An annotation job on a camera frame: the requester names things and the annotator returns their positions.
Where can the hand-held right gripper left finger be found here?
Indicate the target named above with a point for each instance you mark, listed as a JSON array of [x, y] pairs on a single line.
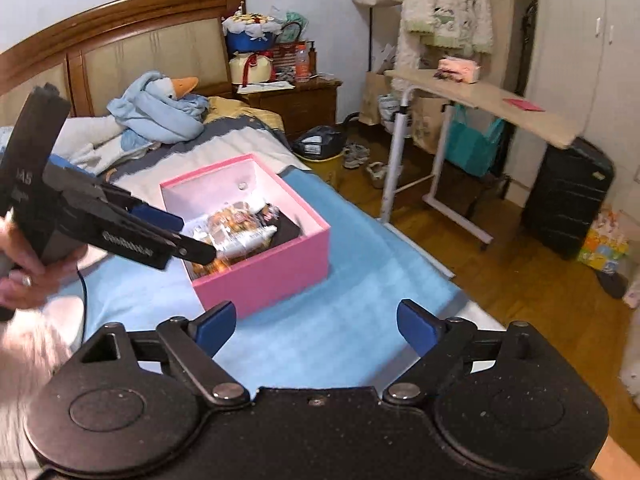
[[220, 320]]

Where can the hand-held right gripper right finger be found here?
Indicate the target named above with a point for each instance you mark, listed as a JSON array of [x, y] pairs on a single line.
[[417, 325]]

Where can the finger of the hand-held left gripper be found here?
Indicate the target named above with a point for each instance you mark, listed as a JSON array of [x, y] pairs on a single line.
[[160, 220], [197, 251]]

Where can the clear bag of mixed nuts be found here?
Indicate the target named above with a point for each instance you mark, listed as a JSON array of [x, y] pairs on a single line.
[[215, 266], [240, 240]]

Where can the pink box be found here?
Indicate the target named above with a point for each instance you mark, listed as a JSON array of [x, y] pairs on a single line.
[[270, 280]]

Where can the black box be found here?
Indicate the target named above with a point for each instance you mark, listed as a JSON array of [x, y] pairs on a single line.
[[290, 232]]

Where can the person's left hand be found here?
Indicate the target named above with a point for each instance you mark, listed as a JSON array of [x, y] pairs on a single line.
[[22, 282]]

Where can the white goose plush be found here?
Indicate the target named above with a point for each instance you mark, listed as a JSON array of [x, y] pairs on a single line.
[[167, 87]]

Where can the yellow cloth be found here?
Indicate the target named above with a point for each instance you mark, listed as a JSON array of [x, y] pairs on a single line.
[[235, 110]]

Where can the beige shoe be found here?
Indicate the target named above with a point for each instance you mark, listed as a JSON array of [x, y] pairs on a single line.
[[380, 175]]

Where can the yellow basin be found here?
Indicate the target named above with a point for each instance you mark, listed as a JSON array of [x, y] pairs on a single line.
[[325, 158]]

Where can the black bag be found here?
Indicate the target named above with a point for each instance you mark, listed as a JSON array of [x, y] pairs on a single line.
[[317, 141]]

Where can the wooden padded headboard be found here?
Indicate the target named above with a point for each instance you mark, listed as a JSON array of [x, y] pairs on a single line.
[[125, 55]]

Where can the white papers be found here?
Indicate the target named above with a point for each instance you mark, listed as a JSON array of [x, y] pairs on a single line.
[[265, 86]]

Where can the cream round gift box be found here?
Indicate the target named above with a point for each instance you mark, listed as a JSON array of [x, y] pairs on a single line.
[[250, 70]]

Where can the wooden nightstand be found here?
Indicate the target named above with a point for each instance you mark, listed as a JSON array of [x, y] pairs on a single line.
[[300, 107]]

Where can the grey sneaker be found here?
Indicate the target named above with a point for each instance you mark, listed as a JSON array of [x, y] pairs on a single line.
[[356, 155]]

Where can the teal shopping bag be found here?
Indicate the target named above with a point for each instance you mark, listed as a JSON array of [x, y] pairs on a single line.
[[472, 147]]

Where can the black suitcase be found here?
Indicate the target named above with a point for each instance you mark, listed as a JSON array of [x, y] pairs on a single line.
[[565, 200]]

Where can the dark slipper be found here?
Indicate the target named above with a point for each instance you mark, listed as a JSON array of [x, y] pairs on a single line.
[[611, 285]]

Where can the brown paper bag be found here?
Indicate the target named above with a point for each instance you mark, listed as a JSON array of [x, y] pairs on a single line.
[[430, 125], [372, 100]]

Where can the colourful printed box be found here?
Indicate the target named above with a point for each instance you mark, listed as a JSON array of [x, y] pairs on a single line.
[[602, 242]]

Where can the red striped gift bag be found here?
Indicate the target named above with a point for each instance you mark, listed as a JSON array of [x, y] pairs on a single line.
[[287, 60]]

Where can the orange drink bottle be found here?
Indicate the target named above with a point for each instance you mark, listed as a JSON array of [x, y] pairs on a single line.
[[301, 65]]

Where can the blue and white bouquet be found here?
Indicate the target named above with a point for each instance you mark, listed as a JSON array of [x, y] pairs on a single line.
[[250, 30]]

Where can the white plastic bag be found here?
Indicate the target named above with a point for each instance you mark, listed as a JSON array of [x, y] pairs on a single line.
[[395, 112]]

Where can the white-framed side table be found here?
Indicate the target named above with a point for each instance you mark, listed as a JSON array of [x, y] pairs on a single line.
[[475, 92]]

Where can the red card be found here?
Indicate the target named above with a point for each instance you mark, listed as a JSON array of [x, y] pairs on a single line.
[[522, 104]]

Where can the pink tissue pack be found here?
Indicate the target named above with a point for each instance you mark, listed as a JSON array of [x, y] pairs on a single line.
[[457, 70]]

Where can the white wardrobe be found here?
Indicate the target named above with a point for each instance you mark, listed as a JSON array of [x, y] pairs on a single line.
[[575, 50]]

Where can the fluffy white hanging garment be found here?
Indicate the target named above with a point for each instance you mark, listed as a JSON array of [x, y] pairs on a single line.
[[445, 0]]

